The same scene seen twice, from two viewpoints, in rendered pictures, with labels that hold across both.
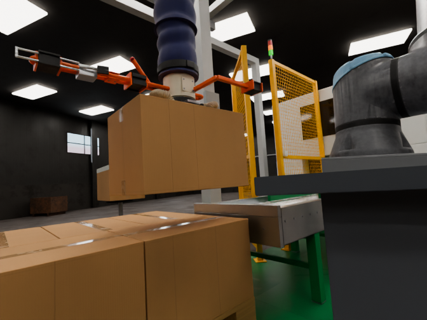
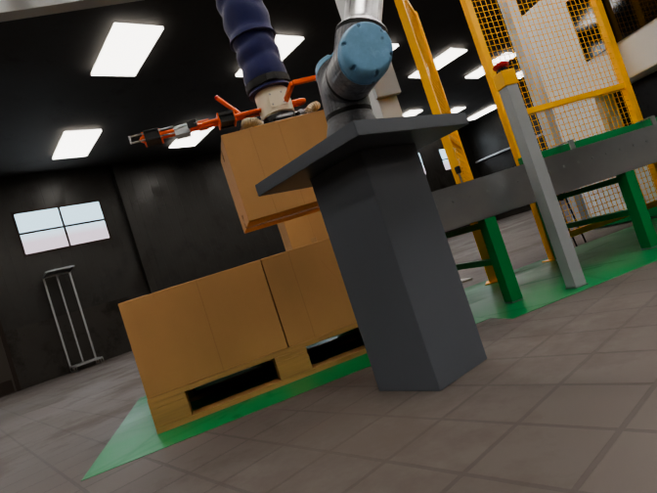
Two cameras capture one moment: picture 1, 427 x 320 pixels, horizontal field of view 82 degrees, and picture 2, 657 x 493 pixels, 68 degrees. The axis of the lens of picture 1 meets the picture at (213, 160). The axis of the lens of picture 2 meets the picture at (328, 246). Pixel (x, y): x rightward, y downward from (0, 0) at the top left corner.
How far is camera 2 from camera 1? 1.28 m
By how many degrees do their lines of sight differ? 27
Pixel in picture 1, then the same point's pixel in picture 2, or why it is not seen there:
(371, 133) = (331, 124)
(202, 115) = (290, 128)
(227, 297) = not seen: hidden behind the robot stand
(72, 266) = (208, 282)
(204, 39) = not seen: outside the picture
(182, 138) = (274, 159)
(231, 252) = not seen: hidden behind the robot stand
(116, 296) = (247, 302)
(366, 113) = (328, 109)
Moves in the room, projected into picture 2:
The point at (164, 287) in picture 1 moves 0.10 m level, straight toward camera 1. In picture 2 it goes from (290, 295) to (283, 298)
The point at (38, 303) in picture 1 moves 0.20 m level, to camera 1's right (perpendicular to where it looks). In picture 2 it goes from (194, 307) to (230, 294)
